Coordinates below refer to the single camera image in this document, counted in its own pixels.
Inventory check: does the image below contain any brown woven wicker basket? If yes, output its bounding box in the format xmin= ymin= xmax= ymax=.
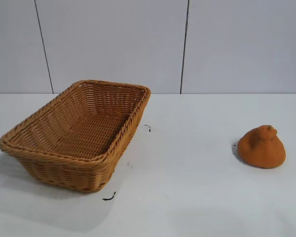
xmin=0 ymin=79 xmax=151 ymax=194

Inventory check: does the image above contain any knobbed orange fruit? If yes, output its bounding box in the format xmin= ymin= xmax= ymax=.
xmin=237 ymin=124 xmax=286 ymax=170

